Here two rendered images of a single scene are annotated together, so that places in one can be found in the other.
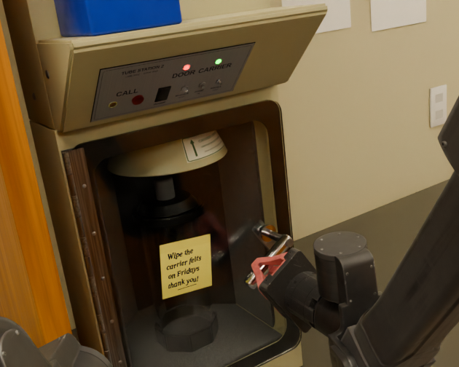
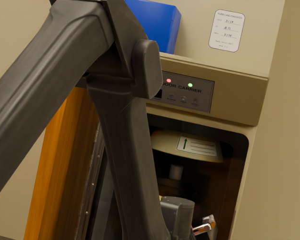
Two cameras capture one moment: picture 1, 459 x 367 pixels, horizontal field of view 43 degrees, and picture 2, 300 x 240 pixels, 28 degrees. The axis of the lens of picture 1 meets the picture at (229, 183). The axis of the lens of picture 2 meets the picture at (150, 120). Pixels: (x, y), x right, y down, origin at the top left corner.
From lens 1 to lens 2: 73 cm
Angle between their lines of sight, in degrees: 42
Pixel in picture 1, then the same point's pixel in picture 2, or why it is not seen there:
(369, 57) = not seen: outside the picture
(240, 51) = (205, 84)
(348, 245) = (178, 201)
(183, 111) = (181, 115)
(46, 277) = (49, 150)
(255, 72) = (223, 105)
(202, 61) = (178, 80)
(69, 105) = not seen: hidden behind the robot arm
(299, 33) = (250, 88)
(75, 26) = not seen: hidden behind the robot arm
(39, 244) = (54, 131)
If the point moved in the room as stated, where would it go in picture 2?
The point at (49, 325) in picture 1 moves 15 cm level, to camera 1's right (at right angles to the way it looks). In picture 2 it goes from (40, 175) to (93, 195)
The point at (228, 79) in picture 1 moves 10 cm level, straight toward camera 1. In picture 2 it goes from (202, 101) to (170, 95)
